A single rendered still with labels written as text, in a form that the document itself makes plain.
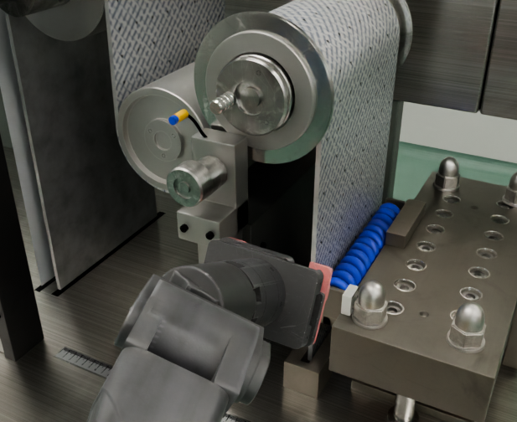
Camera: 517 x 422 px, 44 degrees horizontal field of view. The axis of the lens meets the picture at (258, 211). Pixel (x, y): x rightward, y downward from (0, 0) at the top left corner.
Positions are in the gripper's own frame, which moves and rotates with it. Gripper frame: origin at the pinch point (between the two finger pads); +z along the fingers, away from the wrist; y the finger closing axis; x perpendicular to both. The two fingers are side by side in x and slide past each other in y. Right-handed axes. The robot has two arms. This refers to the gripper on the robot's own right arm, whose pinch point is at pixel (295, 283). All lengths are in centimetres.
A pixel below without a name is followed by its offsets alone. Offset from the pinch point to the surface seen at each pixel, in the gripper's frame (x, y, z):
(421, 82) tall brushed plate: 25.3, -0.6, 31.4
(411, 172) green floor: 18, -53, 271
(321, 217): 6.2, -1.1, 5.8
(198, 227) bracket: 2.7, -10.6, -1.7
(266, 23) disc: 22.5, -6.8, -4.6
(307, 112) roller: 15.8, -2.2, -1.5
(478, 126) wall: 48, -28, 282
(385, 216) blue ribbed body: 6.9, 0.9, 24.2
